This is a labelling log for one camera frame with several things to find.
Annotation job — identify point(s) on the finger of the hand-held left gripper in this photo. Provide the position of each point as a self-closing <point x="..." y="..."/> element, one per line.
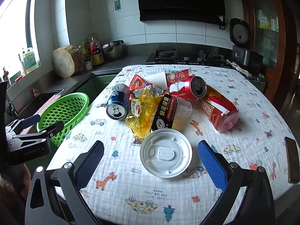
<point x="30" y="121"/>
<point x="52" y="127"/>

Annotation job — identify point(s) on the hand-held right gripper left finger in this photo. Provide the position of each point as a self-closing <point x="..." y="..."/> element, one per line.
<point x="90" y="161"/>

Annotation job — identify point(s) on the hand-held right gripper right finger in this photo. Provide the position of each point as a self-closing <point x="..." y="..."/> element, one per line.
<point x="211" y="161"/>

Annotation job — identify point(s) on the green plastic basket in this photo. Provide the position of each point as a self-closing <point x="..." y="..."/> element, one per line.
<point x="68" y="109"/>

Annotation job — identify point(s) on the white plastic lid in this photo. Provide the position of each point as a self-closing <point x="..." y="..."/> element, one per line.
<point x="165" y="155"/>

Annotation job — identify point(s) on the red gold-label drink bottle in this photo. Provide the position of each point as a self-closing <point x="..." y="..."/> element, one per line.
<point x="218" y="113"/>

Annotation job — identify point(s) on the clear plastic cup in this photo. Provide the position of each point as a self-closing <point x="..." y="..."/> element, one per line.
<point x="184" y="107"/>

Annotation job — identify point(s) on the black printed packet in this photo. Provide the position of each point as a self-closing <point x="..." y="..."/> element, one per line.
<point x="164" y="116"/>

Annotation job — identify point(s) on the yellow plastic wrapper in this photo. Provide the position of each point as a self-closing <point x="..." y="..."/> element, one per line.
<point x="141" y="118"/>

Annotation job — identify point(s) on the blue drink can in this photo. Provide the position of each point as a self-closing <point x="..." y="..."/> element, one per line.
<point x="117" y="98"/>

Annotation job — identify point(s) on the red cola can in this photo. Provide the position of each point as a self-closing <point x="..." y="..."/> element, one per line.
<point x="180" y="89"/>

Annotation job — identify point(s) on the silver foil wrapper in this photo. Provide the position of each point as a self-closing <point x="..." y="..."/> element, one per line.
<point x="155" y="90"/>

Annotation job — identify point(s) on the red snack wrapper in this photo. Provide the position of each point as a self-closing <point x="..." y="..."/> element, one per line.
<point x="136" y="82"/>

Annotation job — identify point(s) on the red cartoon paper cup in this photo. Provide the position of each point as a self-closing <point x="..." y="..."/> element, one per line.
<point x="178" y="75"/>

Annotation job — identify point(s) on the white paper cup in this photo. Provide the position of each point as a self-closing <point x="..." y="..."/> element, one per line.
<point x="155" y="79"/>

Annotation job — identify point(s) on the person's left hand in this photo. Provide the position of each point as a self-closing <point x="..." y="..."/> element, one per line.
<point x="26" y="180"/>

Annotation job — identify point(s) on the steel sink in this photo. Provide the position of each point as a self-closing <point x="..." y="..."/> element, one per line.
<point x="28" y="103"/>

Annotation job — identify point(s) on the pink towel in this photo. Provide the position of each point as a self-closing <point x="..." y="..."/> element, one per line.
<point x="48" y="105"/>

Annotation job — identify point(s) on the small red figurine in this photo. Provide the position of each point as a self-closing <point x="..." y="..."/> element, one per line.
<point x="36" y="92"/>

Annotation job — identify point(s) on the printed white blanket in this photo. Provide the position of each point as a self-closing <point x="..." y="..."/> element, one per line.
<point x="121" y="192"/>

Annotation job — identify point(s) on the slim white bottle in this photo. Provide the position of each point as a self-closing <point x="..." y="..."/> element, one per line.
<point x="21" y="64"/>

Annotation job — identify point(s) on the white detergent jug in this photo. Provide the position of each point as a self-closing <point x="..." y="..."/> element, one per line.
<point x="30" y="61"/>

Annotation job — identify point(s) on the round wooden chopping block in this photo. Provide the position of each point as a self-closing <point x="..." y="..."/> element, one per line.
<point x="63" y="61"/>

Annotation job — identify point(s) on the small white-cap jar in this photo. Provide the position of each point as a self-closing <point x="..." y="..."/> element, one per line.
<point x="88" y="64"/>

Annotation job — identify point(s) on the dark smartphone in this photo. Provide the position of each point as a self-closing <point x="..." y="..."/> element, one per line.
<point x="293" y="160"/>

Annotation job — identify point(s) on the yellow-label oil bottle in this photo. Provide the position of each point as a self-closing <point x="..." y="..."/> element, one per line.
<point x="96" y="56"/>

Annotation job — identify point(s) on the white rag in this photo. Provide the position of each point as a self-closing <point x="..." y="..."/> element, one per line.
<point x="239" y="68"/>

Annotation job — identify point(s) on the steel pressure cooker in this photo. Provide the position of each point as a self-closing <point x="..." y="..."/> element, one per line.
<point x="112" y="50"/>

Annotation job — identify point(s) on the black gas stove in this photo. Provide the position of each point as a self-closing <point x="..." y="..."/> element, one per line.
<point x="178" y="57"/>

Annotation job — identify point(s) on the black rice cooker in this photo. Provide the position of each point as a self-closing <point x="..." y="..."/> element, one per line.
<point x="243" y="44"/>

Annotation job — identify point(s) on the wooden glass-door cabinet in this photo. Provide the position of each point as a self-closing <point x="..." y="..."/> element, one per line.
<point x="269" y="28"/>

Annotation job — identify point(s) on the black range hood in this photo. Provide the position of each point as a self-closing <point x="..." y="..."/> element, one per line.
<point x="180" y="2"/>

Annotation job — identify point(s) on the wall socket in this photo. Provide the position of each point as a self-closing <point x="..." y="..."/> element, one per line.
<point x="222" y="26"/>

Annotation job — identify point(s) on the green wall hook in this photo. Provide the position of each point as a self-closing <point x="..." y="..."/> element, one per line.
<point x="117" y="5"/>

